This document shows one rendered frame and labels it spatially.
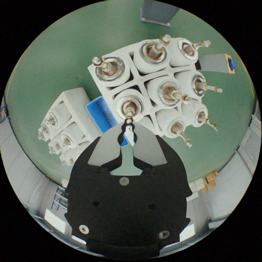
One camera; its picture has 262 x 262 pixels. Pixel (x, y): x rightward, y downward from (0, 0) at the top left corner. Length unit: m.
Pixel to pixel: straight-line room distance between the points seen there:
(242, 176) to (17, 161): 11.14
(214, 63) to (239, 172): 5.07
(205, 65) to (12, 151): 6.70
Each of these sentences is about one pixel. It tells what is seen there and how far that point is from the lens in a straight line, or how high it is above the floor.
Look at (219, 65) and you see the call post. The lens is 0.39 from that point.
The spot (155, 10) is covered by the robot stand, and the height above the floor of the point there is 0.13.
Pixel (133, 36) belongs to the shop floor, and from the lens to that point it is 0.55.
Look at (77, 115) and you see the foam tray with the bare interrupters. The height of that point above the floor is 0.17.
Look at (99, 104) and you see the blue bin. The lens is 0.50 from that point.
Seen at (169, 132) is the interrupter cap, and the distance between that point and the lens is 0.28.
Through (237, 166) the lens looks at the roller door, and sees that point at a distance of 5.23.
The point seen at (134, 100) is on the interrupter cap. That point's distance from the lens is 0.21.
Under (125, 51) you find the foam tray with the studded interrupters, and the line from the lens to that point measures 0.30.
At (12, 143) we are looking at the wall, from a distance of 6.29.
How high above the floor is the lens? 0.46
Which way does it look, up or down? 58 degrees down
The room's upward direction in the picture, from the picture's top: 179 degrees counter-clockwise
